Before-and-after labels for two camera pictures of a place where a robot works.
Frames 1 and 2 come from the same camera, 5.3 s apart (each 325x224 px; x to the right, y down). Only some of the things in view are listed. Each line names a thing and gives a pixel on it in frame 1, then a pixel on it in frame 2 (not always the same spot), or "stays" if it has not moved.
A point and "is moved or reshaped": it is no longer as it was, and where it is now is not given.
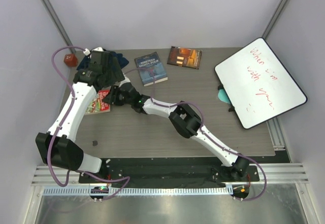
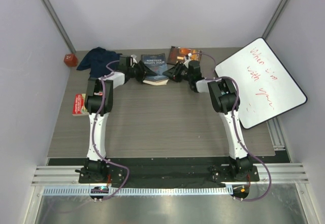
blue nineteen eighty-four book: x=151 y=69 is moved or reshaped
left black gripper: x=116 y=75 → x=144 y=71
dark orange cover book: x=185 y=57 stays
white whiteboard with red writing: x=258 y=85 stays
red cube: x=70 y=60 stays
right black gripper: x=114 y=92 → x=172 y=73
